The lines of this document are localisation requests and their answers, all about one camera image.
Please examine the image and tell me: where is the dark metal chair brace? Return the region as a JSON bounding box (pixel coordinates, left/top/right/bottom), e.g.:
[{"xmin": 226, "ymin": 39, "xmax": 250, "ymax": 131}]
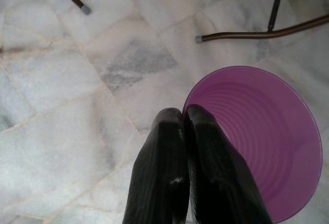
[{"xmin": 267, "ymin": 0, "xmax": 287, "ymax": 32}]

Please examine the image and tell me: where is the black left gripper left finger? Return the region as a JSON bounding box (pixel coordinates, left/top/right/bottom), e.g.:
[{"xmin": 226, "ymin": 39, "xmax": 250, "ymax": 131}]
[{"xmin": 124, "ymin": 107, "xmax": 190, "ymax": 224}]

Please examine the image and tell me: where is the purple plastic cup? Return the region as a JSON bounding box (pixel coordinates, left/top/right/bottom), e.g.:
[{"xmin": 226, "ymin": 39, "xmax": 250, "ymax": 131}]
[{"xmin": 181, "ymin": 65, "xmax": 323, "ymax": 223}]

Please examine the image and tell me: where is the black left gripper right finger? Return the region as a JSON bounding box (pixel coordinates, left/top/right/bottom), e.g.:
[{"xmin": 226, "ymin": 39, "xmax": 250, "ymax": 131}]
[{"xmin": 183, "ymin": 103, "xmax": 273, "ymax": 224}]

